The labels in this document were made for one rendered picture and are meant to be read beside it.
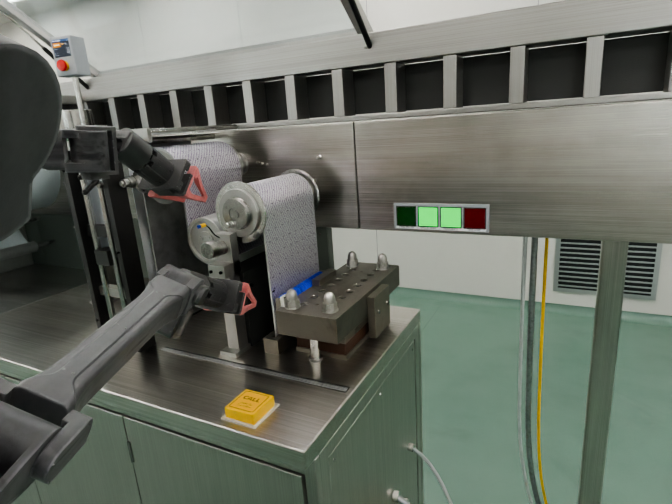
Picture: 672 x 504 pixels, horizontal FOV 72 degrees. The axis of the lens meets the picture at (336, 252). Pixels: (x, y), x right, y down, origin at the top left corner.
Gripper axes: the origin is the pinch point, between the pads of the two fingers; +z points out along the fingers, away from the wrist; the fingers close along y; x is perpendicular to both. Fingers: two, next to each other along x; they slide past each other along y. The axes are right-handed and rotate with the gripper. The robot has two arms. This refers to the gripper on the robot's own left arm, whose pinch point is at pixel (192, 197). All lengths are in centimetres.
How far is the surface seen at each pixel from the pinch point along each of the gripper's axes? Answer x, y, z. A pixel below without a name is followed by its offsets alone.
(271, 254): -2.6, 6.7, 22.6
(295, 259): 0.7, 6.7, 33.1
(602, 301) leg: 10, 79, 72
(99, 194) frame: 1.2, -31.4, 0.6
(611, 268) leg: 17, 80, 66
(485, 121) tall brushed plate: 37, 51, 29
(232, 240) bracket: -2.3, -0.5, 16.1
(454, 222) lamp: 18, 43, 44
